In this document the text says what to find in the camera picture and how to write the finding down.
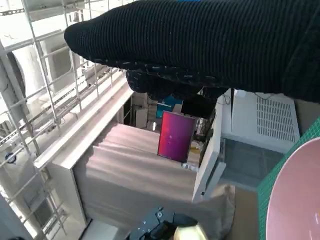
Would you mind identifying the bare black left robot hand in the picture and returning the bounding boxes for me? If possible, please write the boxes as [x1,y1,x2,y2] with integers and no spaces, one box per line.
[128,206,201,240]

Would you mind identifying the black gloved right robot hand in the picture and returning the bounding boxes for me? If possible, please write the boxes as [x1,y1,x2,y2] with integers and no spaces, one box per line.
[63,0,320,104]

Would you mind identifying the pink bowl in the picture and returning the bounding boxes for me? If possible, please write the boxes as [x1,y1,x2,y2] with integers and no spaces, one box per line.
[266,136,320,240]

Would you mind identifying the black monitor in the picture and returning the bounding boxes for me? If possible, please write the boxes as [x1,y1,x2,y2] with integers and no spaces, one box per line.
[181,94,216,120]

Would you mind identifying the white cabinet with vent panel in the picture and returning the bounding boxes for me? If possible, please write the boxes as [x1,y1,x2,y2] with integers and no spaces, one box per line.
[192,88,301,202]

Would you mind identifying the monitor with purple screen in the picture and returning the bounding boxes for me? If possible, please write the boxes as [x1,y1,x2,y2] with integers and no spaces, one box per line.
[157,111,197,163]

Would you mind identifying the green cutting mat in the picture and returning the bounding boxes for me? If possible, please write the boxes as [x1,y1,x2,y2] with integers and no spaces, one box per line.
[257,121,320,240]

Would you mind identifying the white window grille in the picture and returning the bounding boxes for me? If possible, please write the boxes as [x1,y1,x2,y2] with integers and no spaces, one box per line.
[0,0,136,240]

